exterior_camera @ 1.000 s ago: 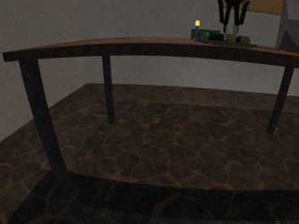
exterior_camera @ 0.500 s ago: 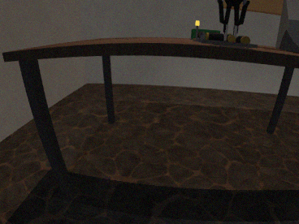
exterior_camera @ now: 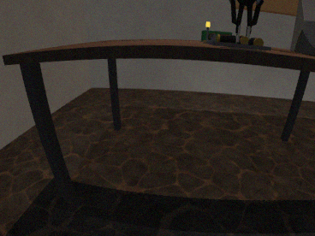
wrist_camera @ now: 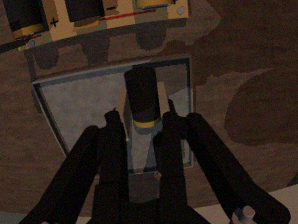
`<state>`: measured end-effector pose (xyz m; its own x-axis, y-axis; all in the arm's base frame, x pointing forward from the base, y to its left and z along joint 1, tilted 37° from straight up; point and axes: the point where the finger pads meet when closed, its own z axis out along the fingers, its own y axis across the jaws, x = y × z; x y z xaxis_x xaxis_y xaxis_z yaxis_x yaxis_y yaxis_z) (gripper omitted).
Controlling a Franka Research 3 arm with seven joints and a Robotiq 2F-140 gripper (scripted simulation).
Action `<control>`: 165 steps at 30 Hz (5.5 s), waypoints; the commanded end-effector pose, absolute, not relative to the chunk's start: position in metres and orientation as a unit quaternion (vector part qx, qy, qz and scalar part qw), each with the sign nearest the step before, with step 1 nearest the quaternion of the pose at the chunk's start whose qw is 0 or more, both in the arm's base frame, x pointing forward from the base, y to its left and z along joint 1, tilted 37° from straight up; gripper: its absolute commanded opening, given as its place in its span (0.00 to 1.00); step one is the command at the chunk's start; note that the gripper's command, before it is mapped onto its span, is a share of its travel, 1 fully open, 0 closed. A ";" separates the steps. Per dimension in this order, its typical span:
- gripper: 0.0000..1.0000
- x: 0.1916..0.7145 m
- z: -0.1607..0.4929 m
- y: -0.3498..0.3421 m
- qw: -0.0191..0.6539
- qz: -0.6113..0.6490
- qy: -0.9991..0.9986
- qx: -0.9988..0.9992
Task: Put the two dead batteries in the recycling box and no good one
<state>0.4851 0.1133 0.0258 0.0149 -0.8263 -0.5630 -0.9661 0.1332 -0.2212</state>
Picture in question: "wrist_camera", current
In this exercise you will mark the light grey tray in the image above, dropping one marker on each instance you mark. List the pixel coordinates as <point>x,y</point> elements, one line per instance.
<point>79,100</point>

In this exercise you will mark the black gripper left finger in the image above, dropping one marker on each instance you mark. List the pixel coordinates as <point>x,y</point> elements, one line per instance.
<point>63,199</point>

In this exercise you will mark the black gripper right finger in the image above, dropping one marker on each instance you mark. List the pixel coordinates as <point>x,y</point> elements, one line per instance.
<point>242,200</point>

